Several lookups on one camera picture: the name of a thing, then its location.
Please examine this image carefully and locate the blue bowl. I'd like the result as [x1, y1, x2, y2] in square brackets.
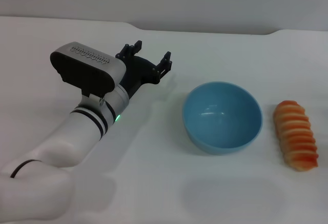
[181, 81, 263, 156]

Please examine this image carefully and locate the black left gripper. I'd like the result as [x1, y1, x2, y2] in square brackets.
[115, 40, 173, 99]

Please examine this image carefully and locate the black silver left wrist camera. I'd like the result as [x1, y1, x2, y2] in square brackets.
[49, 41, 126, 99]

